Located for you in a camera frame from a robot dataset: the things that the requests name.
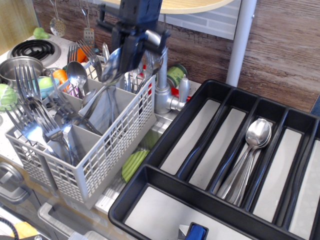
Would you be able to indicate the hanging small spatula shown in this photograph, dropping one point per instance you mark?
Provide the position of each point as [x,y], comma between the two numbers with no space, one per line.
[88,32]

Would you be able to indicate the steel fork front middle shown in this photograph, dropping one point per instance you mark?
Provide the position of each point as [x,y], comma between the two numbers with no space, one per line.
[49,126]

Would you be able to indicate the silver toy faucet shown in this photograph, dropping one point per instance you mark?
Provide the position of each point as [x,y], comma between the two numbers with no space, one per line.
[165,101]

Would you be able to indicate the steel pot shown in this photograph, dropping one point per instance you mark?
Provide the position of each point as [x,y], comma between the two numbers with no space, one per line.
[9,67]

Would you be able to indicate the black stove burner coil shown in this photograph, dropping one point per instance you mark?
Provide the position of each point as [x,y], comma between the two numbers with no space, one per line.
[35,48]

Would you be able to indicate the green striped toy vegetable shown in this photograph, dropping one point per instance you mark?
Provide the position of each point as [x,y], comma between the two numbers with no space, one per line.
[132,164]

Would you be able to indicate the steel forks at faucet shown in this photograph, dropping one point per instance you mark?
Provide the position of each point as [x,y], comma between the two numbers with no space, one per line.
[153,62]

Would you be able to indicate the stack of steel spoons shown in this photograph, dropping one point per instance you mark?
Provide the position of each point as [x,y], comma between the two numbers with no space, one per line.
[233,188]

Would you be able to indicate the green toy cabbage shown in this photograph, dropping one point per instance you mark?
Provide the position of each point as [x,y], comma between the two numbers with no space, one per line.
[8,97]

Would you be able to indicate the steel spoon in basket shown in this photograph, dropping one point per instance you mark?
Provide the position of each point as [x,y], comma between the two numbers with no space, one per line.
[77,76]

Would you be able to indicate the green toy broccoli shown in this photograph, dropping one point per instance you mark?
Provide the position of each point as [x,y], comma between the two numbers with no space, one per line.
[40,34]

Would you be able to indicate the orange toy carrot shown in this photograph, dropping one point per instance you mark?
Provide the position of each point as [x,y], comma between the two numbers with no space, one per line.
[61,75]

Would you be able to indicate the hanging skimmer ladle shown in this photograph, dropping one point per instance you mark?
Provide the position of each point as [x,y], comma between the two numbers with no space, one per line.
[57,26]

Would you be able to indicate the round wooden shelf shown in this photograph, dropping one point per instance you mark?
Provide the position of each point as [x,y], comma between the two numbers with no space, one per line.
[191,6]

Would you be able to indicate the green ball in bowl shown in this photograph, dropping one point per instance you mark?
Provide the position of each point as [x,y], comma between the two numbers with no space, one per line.
[46,83]

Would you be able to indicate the yellow toy at bottom left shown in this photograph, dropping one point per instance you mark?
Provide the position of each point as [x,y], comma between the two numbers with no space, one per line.
[25,230]

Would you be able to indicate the blue object at bottom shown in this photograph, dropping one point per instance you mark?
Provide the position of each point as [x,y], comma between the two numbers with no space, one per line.
[193,231]

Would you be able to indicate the grey plastic cutlery basket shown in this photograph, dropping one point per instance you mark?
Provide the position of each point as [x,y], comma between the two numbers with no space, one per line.
[101,156]

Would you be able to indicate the green toy can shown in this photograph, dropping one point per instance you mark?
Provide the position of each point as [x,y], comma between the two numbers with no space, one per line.
[175,73]

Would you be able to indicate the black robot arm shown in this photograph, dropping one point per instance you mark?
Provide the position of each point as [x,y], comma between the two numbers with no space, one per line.
[134,29]

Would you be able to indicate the black cutlery tray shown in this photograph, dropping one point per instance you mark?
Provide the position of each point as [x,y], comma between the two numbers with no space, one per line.
[176,185]

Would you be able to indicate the steel fork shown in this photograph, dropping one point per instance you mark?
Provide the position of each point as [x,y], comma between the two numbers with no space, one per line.
[27,81]
[49,126]
[27,126]

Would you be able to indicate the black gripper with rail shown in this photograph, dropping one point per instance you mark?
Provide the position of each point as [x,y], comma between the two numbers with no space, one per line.
[134,28]

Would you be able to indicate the steel fork far left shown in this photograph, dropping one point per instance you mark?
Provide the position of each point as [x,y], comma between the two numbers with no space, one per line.
[27,81]

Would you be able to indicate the big steel spoon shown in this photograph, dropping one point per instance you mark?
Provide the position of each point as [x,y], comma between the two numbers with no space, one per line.
[110,76]

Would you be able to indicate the steel fork front left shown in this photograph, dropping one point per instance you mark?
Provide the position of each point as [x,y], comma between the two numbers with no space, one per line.
[27,126]

